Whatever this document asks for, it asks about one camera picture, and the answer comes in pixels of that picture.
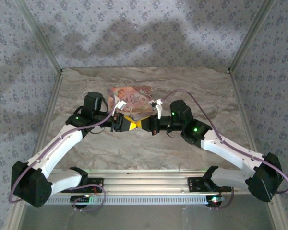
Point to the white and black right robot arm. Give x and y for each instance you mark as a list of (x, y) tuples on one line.
[(230, 148)]

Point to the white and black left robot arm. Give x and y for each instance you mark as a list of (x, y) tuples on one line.
[(60, 146)]

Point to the pink illustrated book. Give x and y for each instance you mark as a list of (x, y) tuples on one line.
[(134, 98)]

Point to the black controller board with LED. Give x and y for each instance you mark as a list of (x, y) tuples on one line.
[(80, 199), (214, 200)]

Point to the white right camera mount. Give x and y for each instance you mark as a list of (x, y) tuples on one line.
[(159, 112)]

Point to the aluminium frame side rail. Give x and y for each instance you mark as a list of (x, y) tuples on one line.
[(240, 100), (53, 100)]

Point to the aluminium rail beam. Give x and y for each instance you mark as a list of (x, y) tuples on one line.
[(146, 182)]

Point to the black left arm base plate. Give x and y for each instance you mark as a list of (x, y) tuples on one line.
[(96, 185)]

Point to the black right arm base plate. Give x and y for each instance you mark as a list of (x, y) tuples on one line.
[(194, 184)]

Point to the aluminium frame post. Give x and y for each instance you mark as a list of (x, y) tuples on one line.
[(249, 36), (42, 40)]

